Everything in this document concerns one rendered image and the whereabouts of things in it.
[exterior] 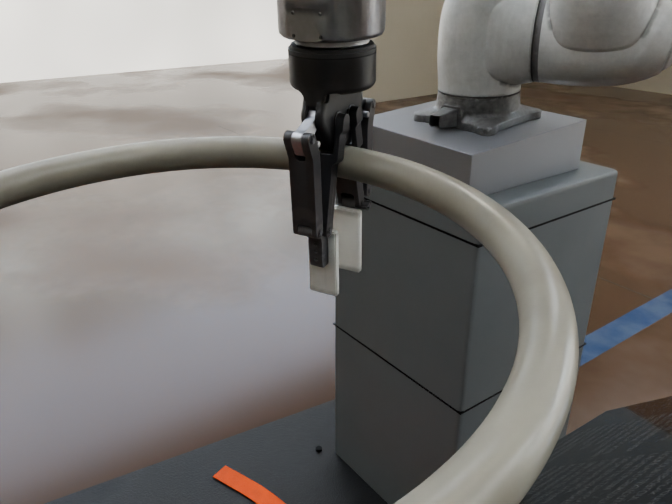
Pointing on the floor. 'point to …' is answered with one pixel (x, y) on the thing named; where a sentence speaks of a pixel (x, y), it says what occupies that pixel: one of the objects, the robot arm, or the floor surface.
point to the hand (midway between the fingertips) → (335, 251)
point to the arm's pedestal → (446, 322)
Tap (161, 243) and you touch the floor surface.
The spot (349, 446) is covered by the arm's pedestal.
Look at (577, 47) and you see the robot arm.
